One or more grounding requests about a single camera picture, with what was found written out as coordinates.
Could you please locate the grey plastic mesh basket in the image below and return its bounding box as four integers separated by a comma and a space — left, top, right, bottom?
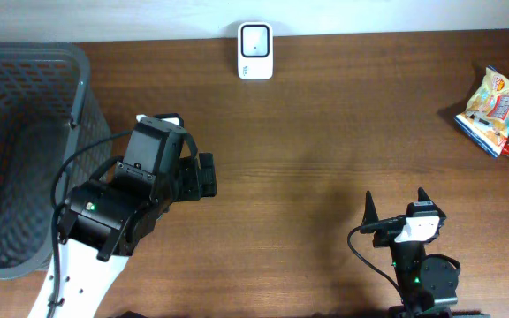
0, 42, 112, 280

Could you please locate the white barcode scanner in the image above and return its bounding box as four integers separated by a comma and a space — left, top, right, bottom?
237, 21, 274, 80

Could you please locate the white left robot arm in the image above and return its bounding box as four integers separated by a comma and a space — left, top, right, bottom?
29, 113, 217, 317

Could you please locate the beige wet wipes pack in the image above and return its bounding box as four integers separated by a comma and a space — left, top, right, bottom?
454, 65, 509, 158

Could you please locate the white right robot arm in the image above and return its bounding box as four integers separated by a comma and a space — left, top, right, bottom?
360, 188, 460, 317

